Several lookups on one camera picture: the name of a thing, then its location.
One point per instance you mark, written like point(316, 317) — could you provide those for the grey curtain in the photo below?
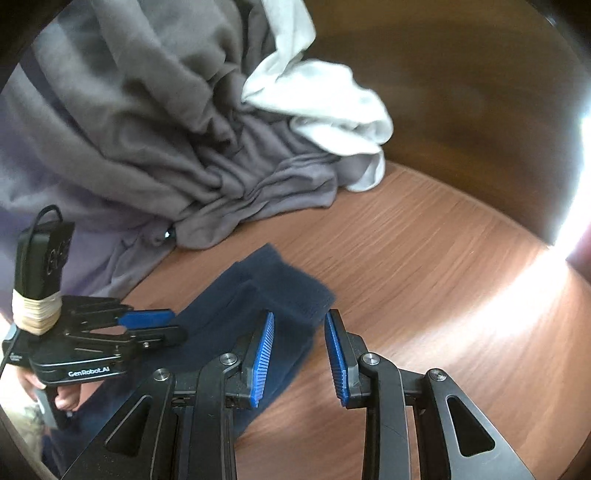
point(138, 115)

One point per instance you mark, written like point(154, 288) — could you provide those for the white curtain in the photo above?
point(332, 106)

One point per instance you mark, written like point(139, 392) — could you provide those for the navy blue pants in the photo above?
point(277, 286)

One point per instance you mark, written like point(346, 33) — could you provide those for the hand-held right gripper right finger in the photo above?
point(336, 364)

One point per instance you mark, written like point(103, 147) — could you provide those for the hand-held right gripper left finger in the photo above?
point(261, 364)

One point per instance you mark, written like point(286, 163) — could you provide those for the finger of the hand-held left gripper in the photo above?
point(147, 318)
point(157, 337)

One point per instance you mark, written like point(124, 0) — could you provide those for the person's left hand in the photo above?
point(68, 399)

